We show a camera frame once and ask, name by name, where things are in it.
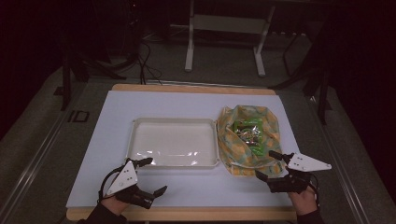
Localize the right hand-held gripper cable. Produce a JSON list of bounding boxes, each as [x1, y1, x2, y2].
[[307, 173, 320, 207]]

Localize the hand-held gripper cable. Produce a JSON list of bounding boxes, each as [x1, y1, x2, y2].
[[307, 173, 320, 207], [98, 165, 126, 203]]

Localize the person's left hand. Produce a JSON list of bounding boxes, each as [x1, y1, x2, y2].
[[100, 195, 129, 217]]

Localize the person's right hand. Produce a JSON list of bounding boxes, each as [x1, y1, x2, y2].
[[287, 186, 318, 217]]

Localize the black floor cables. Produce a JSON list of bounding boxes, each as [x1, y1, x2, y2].
[[135, 40, 163, 86]]

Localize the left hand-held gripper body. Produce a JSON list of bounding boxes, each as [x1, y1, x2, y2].
[[106, 159, 156, 210]]

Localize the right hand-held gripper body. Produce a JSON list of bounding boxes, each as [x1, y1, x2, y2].
[[266, 151, 332, 195]]

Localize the white table mat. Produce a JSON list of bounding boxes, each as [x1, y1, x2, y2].
[[65, 90, 301, 208]]

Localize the left hand-held gripper cable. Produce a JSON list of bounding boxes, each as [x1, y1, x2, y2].
[[98, 165, 126, 203]]

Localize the white plastic tray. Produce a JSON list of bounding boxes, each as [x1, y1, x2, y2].
[[125, 117, 220, 170]]

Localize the black metal stand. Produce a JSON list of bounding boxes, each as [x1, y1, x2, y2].
[[268, 31, 333, 126], [53, 43, 127, 112]]

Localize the white metal stand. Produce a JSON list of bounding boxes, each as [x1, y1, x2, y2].
[[184, 0, 276, 77]]

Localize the green snack packet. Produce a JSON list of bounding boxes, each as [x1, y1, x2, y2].
[[233, 117, 266, 157]]

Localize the yellow patterned drawstring bag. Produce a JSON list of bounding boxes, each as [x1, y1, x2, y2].
[[216, 105, 287, 178]]

